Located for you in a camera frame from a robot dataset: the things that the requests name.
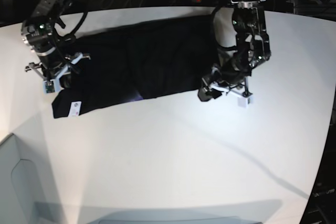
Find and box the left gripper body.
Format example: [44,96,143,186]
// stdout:
[201,64,252,97]

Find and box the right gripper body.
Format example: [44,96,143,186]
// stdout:
[24,51,91,82]

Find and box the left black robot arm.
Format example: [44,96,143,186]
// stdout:
[198,0,271,102]

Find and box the grey robot base cover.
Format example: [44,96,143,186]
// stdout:
[1,134,56,223]

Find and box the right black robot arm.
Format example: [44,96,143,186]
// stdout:
[21,0,90,94]

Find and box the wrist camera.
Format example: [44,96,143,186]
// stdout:
[43,80,55,94]
[237,95,254,108]

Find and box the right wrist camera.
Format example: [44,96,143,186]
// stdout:
[43,80,55,94]

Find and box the black power strip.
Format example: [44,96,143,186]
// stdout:
[180,0,229,6]

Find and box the black T-shirt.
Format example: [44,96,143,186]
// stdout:
[52,15,218,119]

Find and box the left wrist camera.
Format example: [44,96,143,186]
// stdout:
[237,95,254,108]

